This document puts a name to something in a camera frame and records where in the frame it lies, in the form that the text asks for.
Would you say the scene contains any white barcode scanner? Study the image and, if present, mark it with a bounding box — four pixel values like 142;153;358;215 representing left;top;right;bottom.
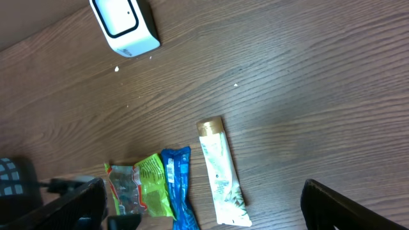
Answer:
89;0;160;58

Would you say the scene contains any blue snack packet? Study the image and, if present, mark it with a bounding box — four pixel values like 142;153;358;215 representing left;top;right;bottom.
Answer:
161;146;200;230

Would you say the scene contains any grey plastic mesh basket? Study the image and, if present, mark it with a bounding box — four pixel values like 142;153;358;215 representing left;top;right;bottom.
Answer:
1;156;43;226

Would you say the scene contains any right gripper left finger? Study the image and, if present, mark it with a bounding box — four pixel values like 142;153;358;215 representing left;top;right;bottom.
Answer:
1;178;107;230

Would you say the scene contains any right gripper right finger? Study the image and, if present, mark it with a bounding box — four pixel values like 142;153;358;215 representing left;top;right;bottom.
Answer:
300;179;408;230

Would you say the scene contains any green red snack packet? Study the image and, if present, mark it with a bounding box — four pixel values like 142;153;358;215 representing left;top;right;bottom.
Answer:
104;153;175;218

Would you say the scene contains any white bamboo cream tube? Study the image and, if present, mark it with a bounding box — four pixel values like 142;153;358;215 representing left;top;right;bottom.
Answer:
197;116;252;227

